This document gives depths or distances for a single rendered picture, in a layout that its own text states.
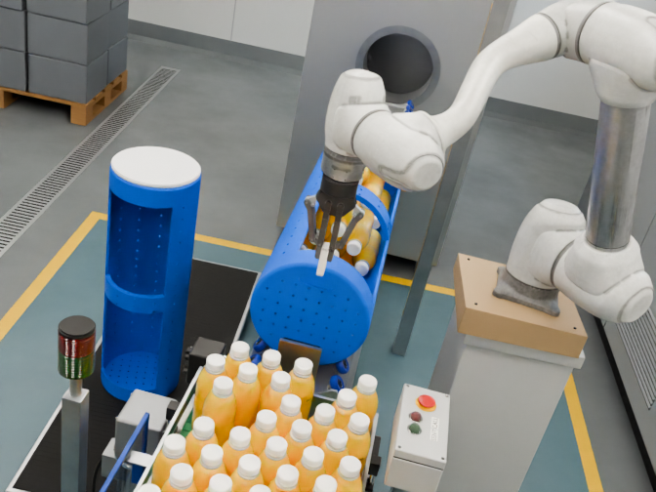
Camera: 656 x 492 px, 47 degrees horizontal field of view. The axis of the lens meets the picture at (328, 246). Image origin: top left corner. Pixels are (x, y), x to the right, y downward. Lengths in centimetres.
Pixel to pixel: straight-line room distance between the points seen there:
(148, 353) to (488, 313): 152
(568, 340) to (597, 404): 170
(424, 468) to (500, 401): 72
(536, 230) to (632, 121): 46
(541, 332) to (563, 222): 29
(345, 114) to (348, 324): 55
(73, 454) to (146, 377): 140
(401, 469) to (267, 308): 51
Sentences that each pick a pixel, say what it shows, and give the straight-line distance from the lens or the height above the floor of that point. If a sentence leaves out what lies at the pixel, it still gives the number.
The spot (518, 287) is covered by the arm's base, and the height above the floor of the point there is 111.
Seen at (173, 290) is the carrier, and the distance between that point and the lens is 258.
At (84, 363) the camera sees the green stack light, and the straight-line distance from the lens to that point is 142.
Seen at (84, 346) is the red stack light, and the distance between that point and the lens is 140.
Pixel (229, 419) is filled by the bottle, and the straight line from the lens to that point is 159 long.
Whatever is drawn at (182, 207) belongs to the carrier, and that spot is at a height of 95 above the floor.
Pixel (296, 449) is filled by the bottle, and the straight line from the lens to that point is 150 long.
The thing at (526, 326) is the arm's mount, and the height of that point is 106.
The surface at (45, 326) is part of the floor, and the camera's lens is 345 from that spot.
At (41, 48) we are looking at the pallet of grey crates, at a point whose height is 46.
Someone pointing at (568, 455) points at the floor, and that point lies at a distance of 340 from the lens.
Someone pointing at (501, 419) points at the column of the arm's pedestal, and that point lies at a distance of 224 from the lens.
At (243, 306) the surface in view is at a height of 15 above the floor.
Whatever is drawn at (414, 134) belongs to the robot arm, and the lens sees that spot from 132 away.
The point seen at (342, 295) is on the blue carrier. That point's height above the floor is 117.
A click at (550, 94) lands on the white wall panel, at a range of 702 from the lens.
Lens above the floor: 212
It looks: 30 degrees down
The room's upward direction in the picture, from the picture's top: 12 degrees clockwise
